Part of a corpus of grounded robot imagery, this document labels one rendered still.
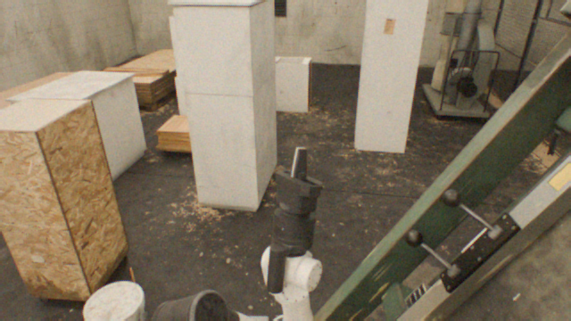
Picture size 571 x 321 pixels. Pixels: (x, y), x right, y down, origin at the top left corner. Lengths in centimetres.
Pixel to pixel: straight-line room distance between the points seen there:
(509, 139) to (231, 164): 248
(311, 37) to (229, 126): 588
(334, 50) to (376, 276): 776
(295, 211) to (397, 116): 375
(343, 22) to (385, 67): 445
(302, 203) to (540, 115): 59
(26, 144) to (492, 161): 203
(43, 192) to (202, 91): 131
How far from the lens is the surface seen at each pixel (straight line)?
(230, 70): 288
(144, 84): 595
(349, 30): 862
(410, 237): 85
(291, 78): 557
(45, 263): 273
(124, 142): 430
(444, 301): 91
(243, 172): 318
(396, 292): 116
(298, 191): 72
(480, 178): 104
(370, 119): 442
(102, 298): 240
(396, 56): 424
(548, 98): 102
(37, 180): 235
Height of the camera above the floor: 197
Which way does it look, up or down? 27 degrees down
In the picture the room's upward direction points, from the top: straight up
